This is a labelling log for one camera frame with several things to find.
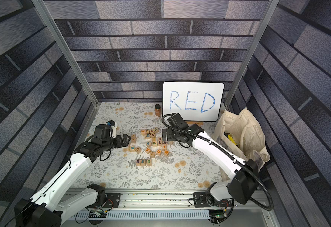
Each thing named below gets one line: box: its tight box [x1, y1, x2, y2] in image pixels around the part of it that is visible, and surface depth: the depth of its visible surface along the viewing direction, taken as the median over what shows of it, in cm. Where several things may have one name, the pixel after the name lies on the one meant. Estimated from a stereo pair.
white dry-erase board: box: [162, 81, 225, 122], surface depth 97 cm
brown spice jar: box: [154, 104, 162, 117], surface depth 109 cm
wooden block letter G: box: [134, 146, 142, 154], surface depth 92 cm
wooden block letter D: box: [146, 159, 152, 166], surface depth 87 cm
